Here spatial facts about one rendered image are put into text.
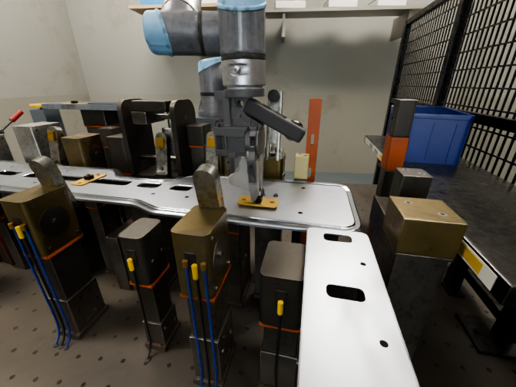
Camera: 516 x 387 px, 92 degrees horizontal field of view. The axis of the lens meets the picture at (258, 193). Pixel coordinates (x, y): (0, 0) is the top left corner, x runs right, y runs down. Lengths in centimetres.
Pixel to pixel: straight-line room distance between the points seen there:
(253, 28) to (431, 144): 57
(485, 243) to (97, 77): 446
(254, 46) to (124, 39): 387
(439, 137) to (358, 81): 304
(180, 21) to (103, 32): 389
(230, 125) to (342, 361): 38
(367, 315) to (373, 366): 6
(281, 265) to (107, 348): 47
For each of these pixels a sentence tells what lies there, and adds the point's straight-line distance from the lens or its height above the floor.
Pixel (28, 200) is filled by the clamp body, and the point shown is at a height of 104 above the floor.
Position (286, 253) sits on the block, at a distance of 42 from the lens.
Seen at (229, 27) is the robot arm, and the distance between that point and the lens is 45.
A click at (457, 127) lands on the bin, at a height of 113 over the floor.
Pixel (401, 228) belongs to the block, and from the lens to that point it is 41.
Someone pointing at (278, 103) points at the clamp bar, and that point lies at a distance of 68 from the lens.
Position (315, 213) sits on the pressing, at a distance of 50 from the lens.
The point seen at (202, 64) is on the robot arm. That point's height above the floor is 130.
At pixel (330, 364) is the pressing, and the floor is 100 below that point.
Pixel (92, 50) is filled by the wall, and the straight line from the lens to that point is 453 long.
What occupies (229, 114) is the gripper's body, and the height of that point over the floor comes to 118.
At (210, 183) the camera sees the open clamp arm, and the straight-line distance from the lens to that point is 38.
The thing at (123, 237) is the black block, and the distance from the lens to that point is 49.
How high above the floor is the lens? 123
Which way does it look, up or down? 24 degrees down
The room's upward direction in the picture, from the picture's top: straight up
